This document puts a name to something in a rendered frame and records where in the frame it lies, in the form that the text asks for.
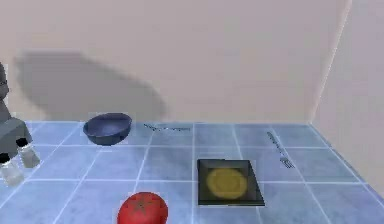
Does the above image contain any thin dark knife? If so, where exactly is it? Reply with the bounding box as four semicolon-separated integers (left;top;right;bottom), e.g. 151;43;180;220
143;123;191;132

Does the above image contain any black square plate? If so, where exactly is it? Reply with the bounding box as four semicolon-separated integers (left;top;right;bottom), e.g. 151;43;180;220
196;158;266;207

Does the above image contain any yellow round food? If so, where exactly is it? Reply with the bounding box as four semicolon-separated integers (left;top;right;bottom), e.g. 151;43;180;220
205;167;249;200

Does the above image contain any dark blue bowl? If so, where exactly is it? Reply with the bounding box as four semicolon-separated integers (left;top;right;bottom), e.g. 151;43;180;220
82;112;133;147

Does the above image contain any thin dark fork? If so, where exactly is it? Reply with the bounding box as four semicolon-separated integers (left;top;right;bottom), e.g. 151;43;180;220
266;131;296;169

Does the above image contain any red tomato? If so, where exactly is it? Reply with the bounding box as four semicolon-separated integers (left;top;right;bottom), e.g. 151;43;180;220
116;191;169;224

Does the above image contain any clear shaker with black cap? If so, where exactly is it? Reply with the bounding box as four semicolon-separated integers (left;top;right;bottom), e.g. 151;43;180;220
15;137;41;169
0;153;25;187

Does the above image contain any grey coffee machine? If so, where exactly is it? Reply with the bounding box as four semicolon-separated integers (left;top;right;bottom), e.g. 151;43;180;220
0;62;33;158

